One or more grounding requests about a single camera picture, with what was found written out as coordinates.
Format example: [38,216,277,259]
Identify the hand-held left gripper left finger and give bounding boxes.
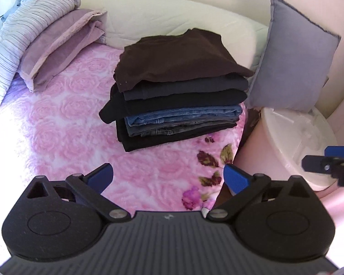
[26,163,131,223]

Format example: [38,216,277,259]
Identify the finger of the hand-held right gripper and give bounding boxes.
[302,155,344,187]
[325,146,344,158]

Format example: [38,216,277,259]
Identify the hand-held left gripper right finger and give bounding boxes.
[206,163,317,223]

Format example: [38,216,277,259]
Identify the dark brown garment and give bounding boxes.
[114,29,255,93]

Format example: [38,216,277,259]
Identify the stack of folded dark clothes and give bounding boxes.
[99,87,248,124]

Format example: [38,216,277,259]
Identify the white round basket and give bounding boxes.
[235,107,341,207]

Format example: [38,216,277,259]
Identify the black folded pants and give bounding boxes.
[116,119,238,152]

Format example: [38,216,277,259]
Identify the pink rose-pattern blanket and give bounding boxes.
[0,44,247,215]

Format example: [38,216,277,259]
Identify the grey folded jeans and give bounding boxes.
[127,122,238,137]

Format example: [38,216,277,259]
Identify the blue folded jeans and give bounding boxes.
[125,104,244,128]

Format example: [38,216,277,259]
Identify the dark navy folded garment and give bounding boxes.
[123,74,249,101]

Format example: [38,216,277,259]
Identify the lavender square cushion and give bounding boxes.
[247,0,341,113]

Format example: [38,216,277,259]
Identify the purple velvet pillow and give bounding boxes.
[19,8,108,93]

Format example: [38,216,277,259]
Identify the long cream pillow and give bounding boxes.
[57,0,268,69]

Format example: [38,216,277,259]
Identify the blue cloth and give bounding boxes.
[1,0,35,22]

